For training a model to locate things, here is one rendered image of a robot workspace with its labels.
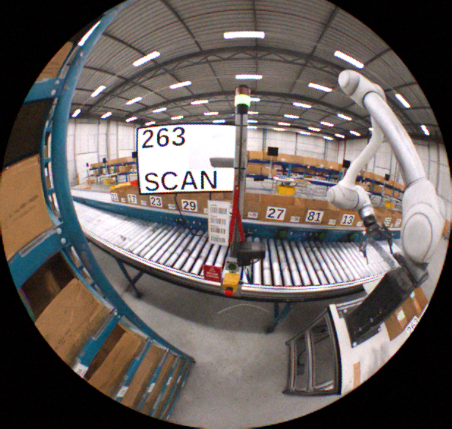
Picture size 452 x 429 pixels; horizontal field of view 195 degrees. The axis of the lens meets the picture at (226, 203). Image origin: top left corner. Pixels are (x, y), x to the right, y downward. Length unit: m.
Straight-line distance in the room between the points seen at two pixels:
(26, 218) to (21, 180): 0.05
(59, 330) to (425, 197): 0.79
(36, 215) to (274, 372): 1.53
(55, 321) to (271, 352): 1.41
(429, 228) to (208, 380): 1.46
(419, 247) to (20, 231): 0.68
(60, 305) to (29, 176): 0.20
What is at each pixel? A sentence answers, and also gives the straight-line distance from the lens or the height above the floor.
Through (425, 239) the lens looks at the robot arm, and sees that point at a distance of 0.42.
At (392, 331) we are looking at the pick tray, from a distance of 1.11.
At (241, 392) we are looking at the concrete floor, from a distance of 1.43.
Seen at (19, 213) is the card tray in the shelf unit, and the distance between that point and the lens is 0.26.
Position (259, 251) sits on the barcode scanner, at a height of 1.09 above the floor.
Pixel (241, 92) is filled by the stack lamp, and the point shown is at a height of 1.63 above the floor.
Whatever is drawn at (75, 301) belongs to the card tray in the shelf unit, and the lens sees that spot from 0.33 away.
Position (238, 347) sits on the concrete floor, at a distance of 1.43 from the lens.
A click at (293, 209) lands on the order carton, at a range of 1.18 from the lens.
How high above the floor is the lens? 1.40
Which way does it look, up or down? 20 degrees down
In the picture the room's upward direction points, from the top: 2 degrees clockwise
